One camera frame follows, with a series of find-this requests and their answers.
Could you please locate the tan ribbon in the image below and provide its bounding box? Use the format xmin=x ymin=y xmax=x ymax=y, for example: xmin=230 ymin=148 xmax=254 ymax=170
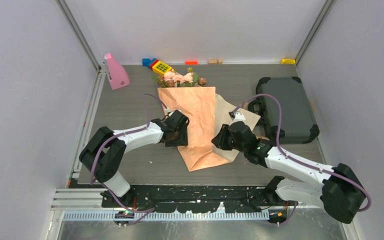
xmin=255 ymin=135 xmax=270 ymax=141

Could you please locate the peach wrapping paper sheet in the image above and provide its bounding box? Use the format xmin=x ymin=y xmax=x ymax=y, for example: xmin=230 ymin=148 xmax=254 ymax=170
xmin=157 ymin=86 xmax=262 ymax=172

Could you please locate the pink and brown rose stem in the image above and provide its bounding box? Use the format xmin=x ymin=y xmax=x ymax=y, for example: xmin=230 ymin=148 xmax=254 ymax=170
xmin=183 ymin=67 xmax=208 ymax=87

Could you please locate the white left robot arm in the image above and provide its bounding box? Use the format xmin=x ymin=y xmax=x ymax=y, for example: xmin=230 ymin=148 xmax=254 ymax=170
xmin=78 ymin=110 xmax=190 ymax=207

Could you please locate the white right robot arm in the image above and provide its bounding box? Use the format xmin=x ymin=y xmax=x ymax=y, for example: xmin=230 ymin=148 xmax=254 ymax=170
xmin=211 ymin=121 xmax=372 ymax=224

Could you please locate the dark grey hard case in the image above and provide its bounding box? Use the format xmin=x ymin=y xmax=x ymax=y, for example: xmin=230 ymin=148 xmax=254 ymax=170
xmin=247 ymin=76 xmax=320 ymax=145

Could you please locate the yellow toy brick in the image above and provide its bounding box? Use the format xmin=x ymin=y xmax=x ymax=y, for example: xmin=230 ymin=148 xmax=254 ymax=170
xmin=152 ymin=60 xmax=173 ymax=76

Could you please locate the orange flat block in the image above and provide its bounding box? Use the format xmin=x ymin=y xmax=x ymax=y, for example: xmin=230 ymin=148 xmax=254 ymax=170
xmin=184 ymin=61 xmax=199 ymax=65

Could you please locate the red toy brick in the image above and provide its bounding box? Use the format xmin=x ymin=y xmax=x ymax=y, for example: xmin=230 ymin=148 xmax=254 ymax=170
xmin=149 ymin=58 xmax=159 ymax=70

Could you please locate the blue toy brick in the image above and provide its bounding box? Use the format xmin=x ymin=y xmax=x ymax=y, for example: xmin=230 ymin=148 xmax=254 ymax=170
xmin=142 ymin=58 xmax=157 ymax=69

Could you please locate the pink plastic wedge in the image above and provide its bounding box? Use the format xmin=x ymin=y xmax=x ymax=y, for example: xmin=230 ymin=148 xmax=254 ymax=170
xmin=104 ymin=53 xmax=131 ymax=90

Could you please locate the yellow corner block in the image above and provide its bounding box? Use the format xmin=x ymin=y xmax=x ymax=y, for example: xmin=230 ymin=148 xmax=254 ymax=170
xmin=280 ymin=58 xmax=296 ymax=65

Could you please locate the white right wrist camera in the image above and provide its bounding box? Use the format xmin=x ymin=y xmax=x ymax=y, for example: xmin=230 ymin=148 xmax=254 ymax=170
xmin=229 ymin=111 xmax=246 ymax=124

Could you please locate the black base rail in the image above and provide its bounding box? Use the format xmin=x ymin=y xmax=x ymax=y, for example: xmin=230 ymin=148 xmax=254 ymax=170
xmin=101 ymin=184 xmax=294 ymax=214

